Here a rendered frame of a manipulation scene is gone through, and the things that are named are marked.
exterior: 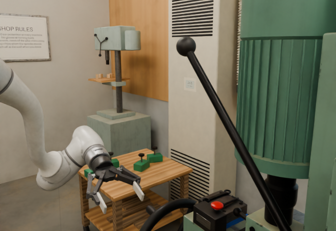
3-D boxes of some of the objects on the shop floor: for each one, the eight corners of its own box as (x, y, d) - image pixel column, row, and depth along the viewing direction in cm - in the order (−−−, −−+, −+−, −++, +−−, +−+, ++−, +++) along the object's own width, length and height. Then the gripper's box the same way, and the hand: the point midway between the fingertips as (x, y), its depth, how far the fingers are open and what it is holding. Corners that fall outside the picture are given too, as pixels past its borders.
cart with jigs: (147, 203, 264) (146, 135, 252) (191, 233, 222) (193, 154, 209) (78, 232, 223) (72, 153, 210) (116, 277, 180) (112, 180, 167)
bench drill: (124, 166, 346) (120, 29, 314) (159, 183, 302) (157, 26, 270) (87, 178, 314) (78, 27, 282) (120, 200, 269) (113, 23, 238)
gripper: (67, 162, 101) (88, 208, 87) (131, 148, 115) (159, 185, 101) (66, 178, 105) (87, 225, 90) (128, 163, 119) (155, 201, 104)
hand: (123, 201), depth 96 cm, fingers open, 13 cm apart
